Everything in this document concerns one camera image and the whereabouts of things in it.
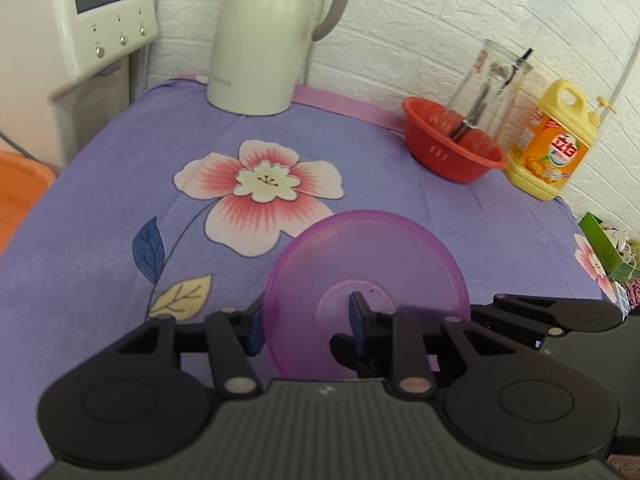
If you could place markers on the yellow detergent bottle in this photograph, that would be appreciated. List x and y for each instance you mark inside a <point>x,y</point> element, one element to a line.
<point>550,155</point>

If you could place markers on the red plastic colander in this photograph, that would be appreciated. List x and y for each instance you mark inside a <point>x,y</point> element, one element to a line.
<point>440,155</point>

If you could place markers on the black stirring stick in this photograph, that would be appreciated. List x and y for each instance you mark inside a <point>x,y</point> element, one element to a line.
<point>520,61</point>

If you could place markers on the white thermos jug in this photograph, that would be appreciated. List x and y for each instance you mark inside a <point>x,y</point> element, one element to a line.
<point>265,35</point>

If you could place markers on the orange plastic basin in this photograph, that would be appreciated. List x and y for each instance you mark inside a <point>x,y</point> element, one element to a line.
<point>20,190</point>

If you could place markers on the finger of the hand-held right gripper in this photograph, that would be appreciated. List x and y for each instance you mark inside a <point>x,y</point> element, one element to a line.
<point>525,310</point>

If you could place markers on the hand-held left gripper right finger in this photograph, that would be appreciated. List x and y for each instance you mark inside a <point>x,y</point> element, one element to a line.
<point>358,315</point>

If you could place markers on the green box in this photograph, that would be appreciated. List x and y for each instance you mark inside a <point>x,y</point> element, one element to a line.
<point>597,240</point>

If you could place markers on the purple floral tablecloth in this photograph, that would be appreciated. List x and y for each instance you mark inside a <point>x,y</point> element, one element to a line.
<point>125,135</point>

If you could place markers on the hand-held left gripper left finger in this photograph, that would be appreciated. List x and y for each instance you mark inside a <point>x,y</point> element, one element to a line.
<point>255,327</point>

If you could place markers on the white water dispenser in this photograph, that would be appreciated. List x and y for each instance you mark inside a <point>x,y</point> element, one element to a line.
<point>40,60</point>

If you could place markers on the purple plastic bowl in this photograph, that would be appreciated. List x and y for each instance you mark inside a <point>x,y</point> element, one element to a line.
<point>360,250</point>

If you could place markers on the clear glass carafe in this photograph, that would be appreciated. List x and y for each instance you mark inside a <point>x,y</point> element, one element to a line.
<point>480,60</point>

